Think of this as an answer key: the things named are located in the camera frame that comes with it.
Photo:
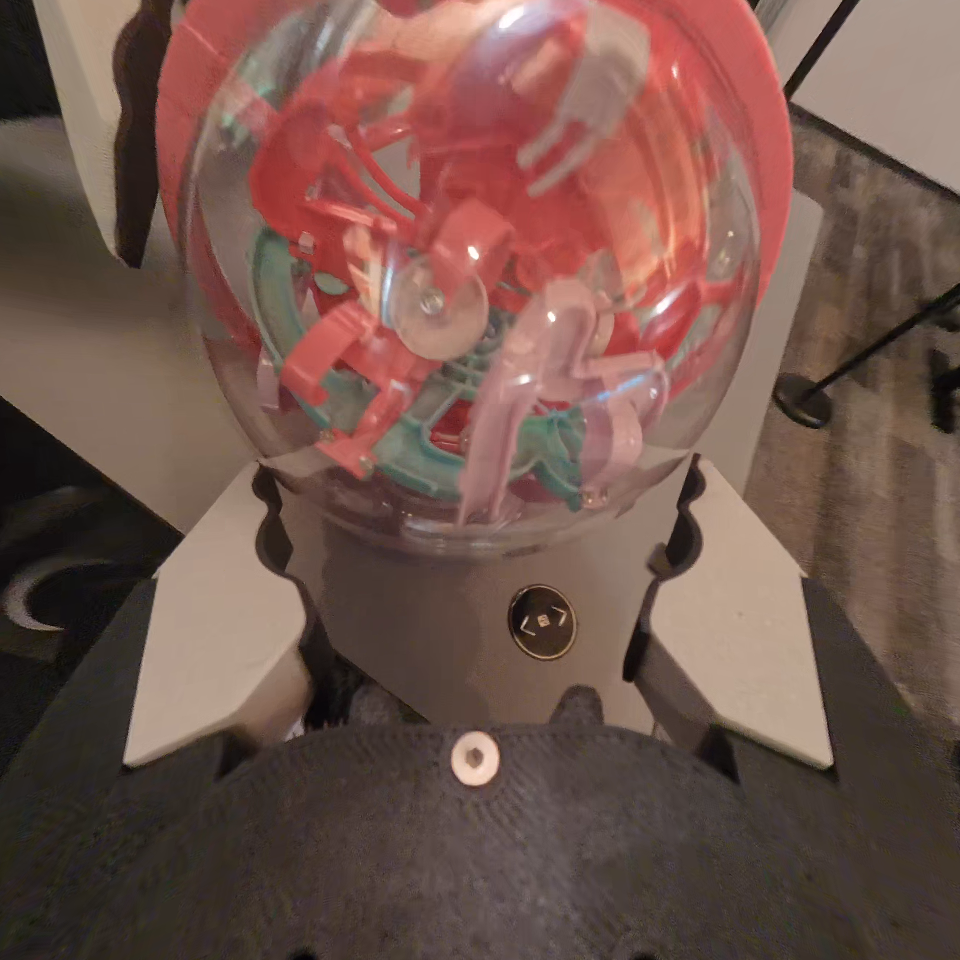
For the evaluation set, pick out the black stanchion post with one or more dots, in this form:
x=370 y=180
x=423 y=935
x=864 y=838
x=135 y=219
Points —
x=802 y=401
x=825 y=45

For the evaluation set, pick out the dark printed cloth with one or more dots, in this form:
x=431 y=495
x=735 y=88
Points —
x=60 y=525

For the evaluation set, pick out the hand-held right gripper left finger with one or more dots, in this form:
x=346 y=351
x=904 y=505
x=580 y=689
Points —
x=217 y=637

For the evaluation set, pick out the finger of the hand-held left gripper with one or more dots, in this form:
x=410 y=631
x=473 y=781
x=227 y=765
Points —
x=75 y=112

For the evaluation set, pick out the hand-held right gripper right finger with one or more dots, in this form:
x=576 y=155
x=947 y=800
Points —
x=735 y=637

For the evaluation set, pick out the round black table button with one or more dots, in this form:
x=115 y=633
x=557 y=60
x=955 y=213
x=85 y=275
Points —
x=541 y=622

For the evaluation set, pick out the clear maze ball red tracks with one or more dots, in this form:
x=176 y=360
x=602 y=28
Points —
x=465 y=225

